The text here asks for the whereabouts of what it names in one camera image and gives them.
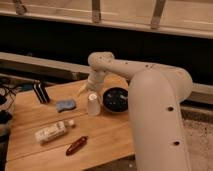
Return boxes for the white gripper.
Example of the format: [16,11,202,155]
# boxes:
[77,70,106,102]

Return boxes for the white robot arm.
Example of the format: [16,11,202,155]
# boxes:
[80,52,193,171]

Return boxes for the black bowl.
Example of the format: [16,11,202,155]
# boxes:
[103,87,128,112]

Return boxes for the blue sponge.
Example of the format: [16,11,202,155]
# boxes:
[56,99,76,112]

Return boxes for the wooden table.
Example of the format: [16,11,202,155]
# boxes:
[4,72,138,171]

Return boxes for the dark red pocket knife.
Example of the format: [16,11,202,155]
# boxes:
[66,136,88,156]

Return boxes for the plastic bottle with label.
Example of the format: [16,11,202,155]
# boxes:
[35,120,75,144]

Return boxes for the black cables at left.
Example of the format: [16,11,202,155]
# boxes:
[0,77,18,134]

